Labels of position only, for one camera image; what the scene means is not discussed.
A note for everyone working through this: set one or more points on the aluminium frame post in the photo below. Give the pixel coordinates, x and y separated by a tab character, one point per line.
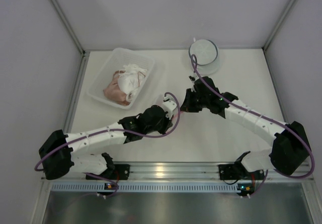
279	23
64	20

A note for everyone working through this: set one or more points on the white perforated plastic basket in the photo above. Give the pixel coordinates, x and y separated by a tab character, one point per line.
113	63

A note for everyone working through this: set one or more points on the left aluminium frame post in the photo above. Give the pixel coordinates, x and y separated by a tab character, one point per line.
64	20

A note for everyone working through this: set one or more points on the blue-trimmed mesh laundry bag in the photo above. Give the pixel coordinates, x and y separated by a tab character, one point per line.
207	55

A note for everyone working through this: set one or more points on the pink-trimmed mesh laundry bag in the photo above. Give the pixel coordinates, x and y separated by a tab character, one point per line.
177	117

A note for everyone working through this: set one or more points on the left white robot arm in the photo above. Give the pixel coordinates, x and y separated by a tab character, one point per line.
86	152

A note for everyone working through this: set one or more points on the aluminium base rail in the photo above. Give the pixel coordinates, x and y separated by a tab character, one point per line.
203	171

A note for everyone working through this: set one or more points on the right aluminium frame post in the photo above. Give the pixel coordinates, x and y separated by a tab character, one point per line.
279	23

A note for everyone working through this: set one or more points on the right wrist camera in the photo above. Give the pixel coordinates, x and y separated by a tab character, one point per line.
193	79

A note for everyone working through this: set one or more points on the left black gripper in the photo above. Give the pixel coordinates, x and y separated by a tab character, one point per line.
165	124

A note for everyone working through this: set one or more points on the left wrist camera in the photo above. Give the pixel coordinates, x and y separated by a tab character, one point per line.
169	106

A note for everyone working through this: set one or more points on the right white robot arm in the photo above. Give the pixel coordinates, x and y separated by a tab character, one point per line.
289	146

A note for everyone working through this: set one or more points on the grey slotted cable duct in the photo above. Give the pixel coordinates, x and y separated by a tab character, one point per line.
149	187

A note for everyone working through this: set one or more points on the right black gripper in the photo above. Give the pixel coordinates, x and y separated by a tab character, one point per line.
189	102

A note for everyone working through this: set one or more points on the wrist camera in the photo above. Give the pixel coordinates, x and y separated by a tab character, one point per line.
193	79
169	106

